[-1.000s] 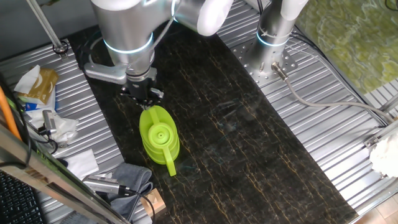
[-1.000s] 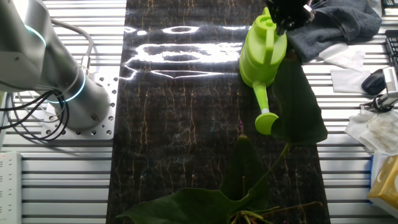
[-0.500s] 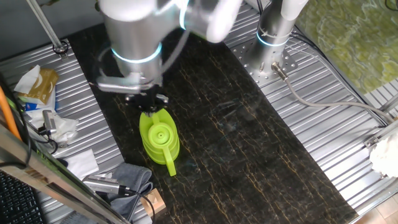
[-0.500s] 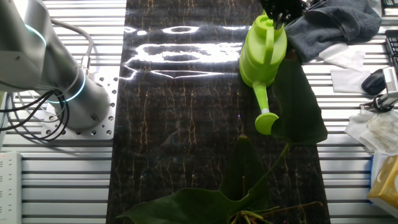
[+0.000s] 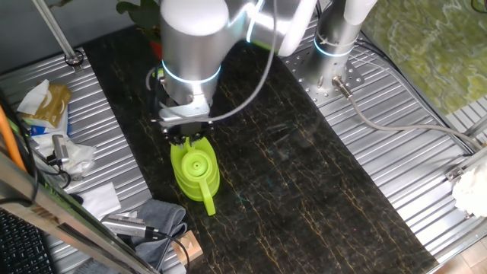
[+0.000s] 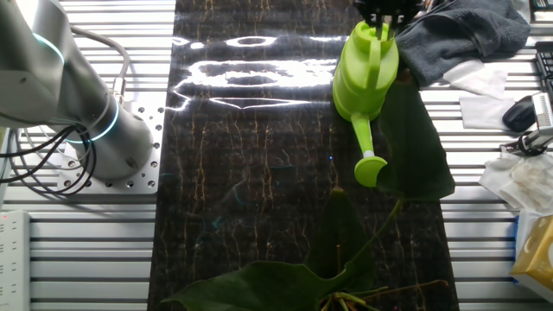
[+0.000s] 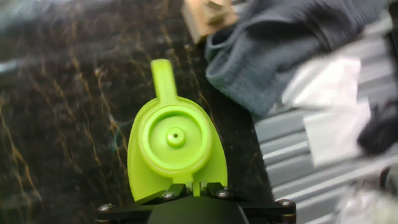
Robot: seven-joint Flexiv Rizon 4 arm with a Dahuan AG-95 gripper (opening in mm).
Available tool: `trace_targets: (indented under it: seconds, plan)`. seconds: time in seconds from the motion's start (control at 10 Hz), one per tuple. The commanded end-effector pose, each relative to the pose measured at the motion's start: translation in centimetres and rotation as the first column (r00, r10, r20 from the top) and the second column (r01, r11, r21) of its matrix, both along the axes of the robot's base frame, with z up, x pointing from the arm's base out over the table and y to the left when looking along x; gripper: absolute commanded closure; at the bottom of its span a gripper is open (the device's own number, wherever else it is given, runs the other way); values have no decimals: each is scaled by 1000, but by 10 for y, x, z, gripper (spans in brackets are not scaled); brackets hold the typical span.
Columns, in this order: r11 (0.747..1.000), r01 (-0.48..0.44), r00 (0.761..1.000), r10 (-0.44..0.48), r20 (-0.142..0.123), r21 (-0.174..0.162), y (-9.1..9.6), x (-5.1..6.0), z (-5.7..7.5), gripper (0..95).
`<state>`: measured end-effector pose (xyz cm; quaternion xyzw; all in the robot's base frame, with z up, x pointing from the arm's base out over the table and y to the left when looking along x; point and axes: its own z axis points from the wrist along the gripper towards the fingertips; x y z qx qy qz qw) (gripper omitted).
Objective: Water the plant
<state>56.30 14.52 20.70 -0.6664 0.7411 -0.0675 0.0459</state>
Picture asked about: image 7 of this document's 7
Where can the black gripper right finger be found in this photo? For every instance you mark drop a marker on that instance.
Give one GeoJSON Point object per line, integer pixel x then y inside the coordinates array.
{"type": "Point", "coordinates": [267, 213]}

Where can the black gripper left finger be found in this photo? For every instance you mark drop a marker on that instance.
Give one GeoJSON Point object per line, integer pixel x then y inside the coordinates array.
{"type": "Point", "coordinates": [124, 213]}

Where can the lime green watering can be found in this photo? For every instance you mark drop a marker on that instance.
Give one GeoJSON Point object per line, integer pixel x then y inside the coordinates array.
{"type": "Point", "coordinates": [174, 155]}

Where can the crumpled white tissue pile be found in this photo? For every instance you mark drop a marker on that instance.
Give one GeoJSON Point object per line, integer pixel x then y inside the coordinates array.
{"type": "Point", "coordinates": [367, 208]}

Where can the flat white paper napkin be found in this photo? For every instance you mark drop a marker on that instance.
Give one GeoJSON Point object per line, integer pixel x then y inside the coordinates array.
{"type": "Point", "coordinates": [326, 84]}
{"type": "Point", "coordinates": [335, 133]}

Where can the black marble mat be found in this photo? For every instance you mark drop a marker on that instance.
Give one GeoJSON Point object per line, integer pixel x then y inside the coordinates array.
{"type": "Point", "coordinates": [62, 124]}

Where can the black computer mouse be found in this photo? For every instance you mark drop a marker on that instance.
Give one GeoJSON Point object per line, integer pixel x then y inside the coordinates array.
{"type": "Point", "coordinates": [379, 133]}

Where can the grey terry towel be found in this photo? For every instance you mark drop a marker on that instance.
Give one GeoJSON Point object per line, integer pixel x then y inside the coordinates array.
{"type": "Point", "coordinates": [264, 62]}

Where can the small wooden block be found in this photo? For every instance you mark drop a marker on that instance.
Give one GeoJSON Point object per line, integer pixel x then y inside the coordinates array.
{"type": "Point", "coordinates": [202, 18]}

